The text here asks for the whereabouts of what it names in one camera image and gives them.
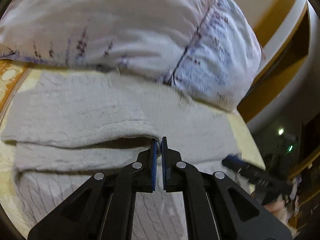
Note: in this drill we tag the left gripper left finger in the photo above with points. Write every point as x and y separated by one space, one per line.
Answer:
103 206

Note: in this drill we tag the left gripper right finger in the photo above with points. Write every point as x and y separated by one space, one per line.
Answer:
215 206

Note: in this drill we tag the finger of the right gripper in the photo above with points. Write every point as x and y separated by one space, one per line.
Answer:
256 176

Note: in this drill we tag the beige cable-knit sweater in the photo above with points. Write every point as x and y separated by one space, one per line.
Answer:
69 126

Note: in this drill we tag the person's right hand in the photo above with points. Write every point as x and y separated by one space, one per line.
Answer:
284 210

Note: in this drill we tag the floral lavender pillow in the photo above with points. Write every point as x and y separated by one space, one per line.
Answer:
205 48

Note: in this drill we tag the yellow patterned bedsheet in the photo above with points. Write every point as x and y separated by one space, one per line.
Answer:
16 77

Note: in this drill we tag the wooden bed headboard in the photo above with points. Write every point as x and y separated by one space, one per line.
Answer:
284 33

